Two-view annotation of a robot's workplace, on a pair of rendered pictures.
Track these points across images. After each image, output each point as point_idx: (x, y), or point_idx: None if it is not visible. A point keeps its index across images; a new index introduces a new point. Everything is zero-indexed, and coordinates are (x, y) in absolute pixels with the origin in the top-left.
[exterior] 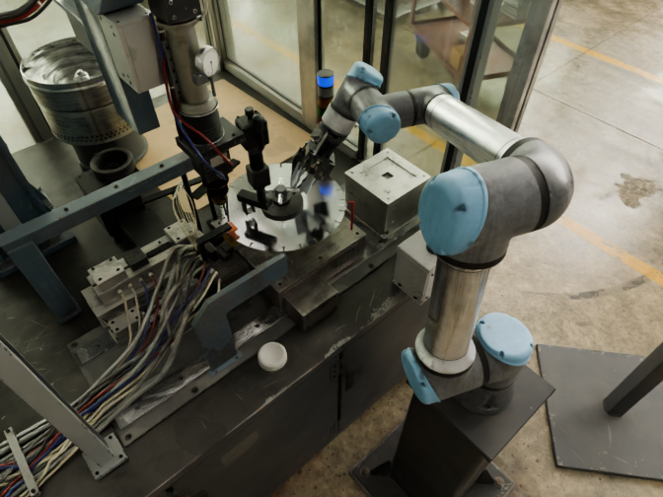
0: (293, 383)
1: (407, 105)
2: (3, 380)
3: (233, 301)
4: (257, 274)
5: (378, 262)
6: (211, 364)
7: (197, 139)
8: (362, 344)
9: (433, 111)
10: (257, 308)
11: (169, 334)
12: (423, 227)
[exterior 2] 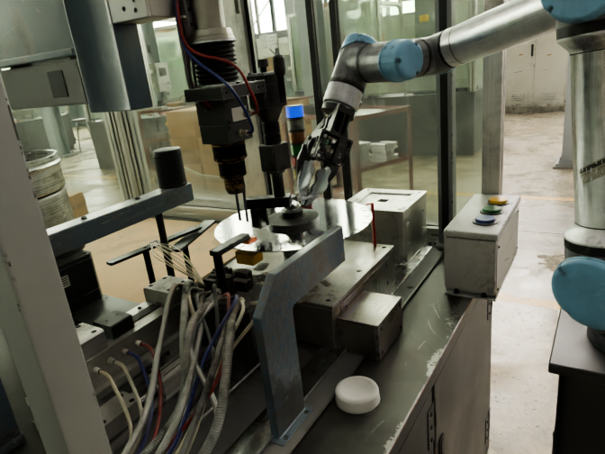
0: (409, 414)
1: (419, 42)
2: (10, 264)
3: (299, 284)
4: (320, 244)
5: (416, 284)
6: (278, 419)
7: (217, 78)
8: (446, 384)
9: (451, 35)
10: (301, 357)
11: (203, 381)
12: (562, 5)
